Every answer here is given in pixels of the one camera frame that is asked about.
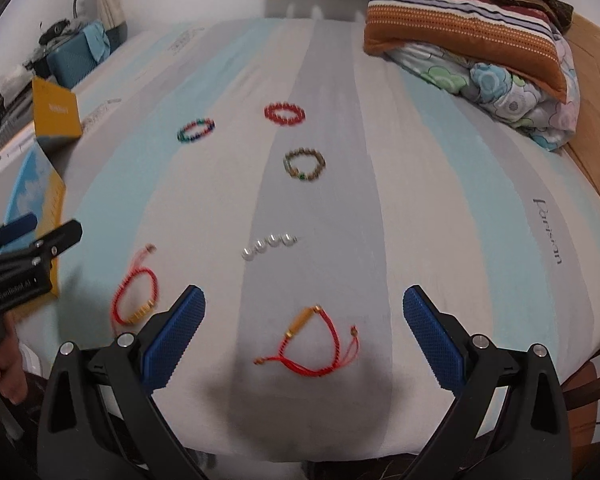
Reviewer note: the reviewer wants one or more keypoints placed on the striped pillow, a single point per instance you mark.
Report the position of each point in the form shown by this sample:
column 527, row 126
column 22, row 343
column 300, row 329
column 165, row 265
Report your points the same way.
column 460, row 20

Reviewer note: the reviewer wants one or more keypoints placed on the teal cloth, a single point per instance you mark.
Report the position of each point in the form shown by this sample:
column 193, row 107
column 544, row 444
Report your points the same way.
column 96, row 40

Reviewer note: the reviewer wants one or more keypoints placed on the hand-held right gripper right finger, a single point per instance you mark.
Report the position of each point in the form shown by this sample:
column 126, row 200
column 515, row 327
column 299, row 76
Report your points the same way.
column 432, row 340

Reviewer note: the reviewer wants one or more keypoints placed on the floral quilt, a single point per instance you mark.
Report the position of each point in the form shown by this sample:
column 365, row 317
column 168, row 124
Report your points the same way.
column 505, row 90

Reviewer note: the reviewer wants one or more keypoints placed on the grey suitcase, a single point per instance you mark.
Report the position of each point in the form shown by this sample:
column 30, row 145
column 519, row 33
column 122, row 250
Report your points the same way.
column 7, row 120

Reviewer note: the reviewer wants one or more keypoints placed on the striped mattress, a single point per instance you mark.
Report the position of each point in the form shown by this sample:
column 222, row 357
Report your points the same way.
column 430, row 210

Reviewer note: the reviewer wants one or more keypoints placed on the yellow and white cardboard box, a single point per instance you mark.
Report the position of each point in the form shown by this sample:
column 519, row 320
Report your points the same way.
column 50, row 110

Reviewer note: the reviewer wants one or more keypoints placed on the blue suitcase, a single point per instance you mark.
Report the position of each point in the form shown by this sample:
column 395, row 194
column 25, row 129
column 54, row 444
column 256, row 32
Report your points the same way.
column 70, row 62

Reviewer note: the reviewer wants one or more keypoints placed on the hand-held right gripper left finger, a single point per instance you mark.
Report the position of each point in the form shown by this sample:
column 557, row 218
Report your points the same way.
column 172, row 340

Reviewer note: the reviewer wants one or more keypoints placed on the wooden bed frame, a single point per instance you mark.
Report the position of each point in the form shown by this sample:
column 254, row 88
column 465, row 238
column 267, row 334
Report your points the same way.
column 595, row 85

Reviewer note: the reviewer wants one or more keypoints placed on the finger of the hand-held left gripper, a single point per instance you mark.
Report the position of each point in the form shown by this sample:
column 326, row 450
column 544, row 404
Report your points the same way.
column 17, row 225
column 55, row 240

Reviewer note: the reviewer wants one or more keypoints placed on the black bag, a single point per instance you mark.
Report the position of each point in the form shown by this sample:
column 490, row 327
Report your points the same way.
column 55, row 30

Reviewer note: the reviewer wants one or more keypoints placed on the person's left hand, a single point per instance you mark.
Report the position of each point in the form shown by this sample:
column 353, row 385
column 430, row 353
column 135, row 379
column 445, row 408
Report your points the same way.
column 10, row 370

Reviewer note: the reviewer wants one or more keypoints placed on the white plastic bag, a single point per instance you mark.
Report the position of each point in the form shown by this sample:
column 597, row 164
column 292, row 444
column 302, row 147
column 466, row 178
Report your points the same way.
column 20, row 77

